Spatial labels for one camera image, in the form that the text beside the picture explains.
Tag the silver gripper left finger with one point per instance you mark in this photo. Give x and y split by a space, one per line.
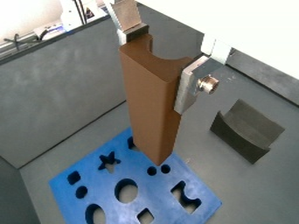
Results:
126 17

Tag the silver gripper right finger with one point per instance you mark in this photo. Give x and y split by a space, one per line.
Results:
196 79

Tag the brown arch block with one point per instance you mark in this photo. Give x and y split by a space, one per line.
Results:
151 80

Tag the black curved fixture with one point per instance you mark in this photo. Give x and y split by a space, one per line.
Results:
246 130

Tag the blue foam shape board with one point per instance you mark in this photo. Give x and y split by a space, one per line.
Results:
116 187

